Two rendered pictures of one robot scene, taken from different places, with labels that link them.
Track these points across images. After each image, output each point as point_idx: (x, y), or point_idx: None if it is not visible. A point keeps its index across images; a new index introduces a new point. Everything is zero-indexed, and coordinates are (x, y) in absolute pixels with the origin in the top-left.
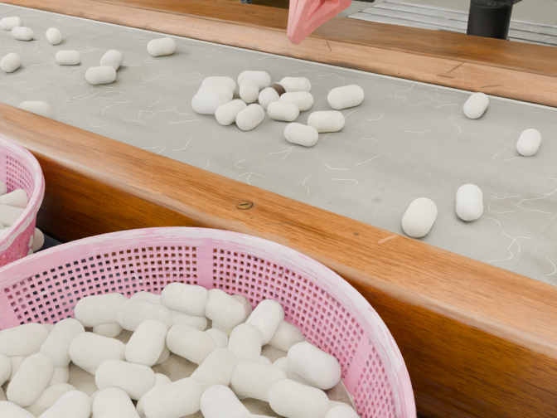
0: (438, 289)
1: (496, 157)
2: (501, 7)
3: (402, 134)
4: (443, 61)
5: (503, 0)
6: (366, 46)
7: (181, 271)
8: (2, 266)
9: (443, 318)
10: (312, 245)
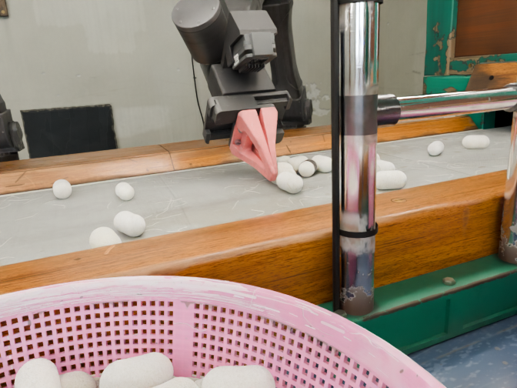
0: (191, 250)
1: (110, 207)
2: (10, 155)
3: (16, 222)
4: (6, 175)
5: (10, 149)
6: None
7: None
8: None
9: (213, 264)
10: (44, 282)
